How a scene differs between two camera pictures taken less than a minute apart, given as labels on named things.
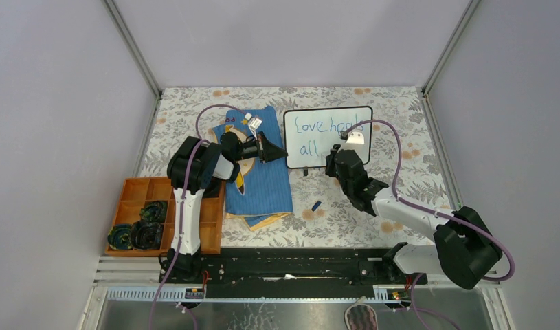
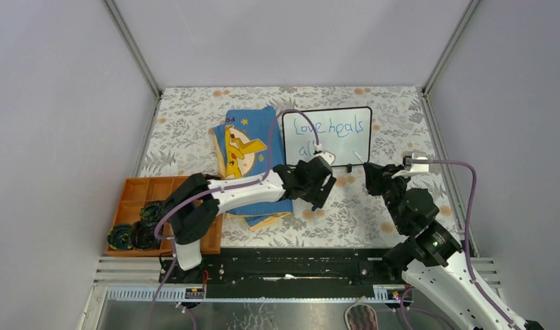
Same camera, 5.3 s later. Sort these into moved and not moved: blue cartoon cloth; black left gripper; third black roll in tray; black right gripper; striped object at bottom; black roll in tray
Moved: black left gripper; black right gripper
Not moved: blue cartoon cloth; black roll in tray; striped object at bottom; third black roll in tray
